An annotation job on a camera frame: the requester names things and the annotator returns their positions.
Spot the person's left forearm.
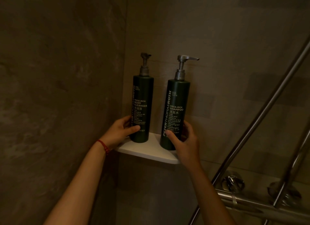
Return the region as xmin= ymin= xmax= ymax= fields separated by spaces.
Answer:
xmin=44 ymin=142 xmax=110 ymax=225

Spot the person's right forearm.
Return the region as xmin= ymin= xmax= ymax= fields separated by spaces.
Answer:
xmin=180 ymin=162 xmax=236 ymax=225

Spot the dark green pump bottle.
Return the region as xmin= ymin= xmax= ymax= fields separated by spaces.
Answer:
xmin=129 ymin=52 xmax=154 ymax=143
xmin=160 ymin=55 xmax=200 ymax=151

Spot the person's left hand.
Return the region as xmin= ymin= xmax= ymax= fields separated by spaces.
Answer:
xmin=100 ymin=115 xmax=141 ymax=151

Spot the red string bracelet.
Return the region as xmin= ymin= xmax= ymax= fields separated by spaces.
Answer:
xmin=97 ymin=140 xmax=111 ymax=156

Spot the white corner shelf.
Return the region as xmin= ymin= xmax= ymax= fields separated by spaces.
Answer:
xmin=115 ymin=132 xmax=181 ymax=164

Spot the person's right hand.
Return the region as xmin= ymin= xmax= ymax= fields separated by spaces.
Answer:
xmin=166 ymin=121 xmax=201 ymax=168

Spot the chrome shower mixer bar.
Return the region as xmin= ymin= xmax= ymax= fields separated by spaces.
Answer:
xmin=216 ymin=189 xmax=310 ymax=225

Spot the chrome wall flange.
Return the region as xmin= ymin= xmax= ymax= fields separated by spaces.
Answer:
xmin=267 ymin=181 xmax=302 ymax=204
xmin=222 ymin=175 xmax=245 ymax=192

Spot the chrome shower riser rail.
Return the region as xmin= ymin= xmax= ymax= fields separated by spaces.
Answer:
xmin=273 ymin=122 xmax=310 ymax=208

